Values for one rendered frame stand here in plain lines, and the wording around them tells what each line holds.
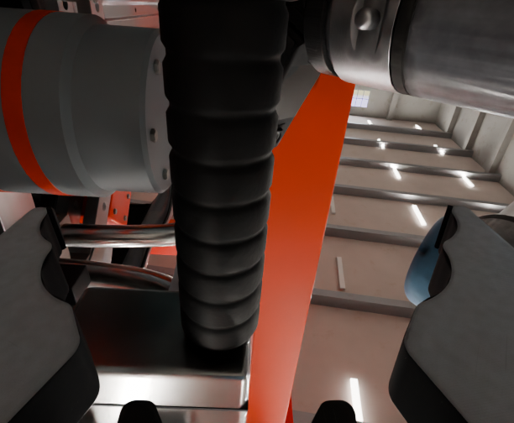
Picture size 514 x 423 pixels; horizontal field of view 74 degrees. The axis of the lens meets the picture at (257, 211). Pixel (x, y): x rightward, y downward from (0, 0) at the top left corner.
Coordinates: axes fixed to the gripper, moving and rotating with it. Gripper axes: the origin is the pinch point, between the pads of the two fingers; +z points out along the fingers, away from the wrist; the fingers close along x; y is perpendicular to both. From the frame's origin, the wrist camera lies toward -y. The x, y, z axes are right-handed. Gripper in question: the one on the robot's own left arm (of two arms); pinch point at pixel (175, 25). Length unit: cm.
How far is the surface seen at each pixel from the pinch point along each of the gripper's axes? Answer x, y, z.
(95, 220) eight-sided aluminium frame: 7.8, -25.7, 11.4
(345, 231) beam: -762, -547, 338
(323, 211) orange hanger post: -42, -40, 4
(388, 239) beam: -839, -557, 239
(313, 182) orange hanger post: -40, -32, 7
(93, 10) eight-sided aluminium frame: 0.1, 0.2, 18.9
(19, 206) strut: 17.0, -15.9, 2.7
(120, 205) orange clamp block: 1.4, -28.4, 17.6
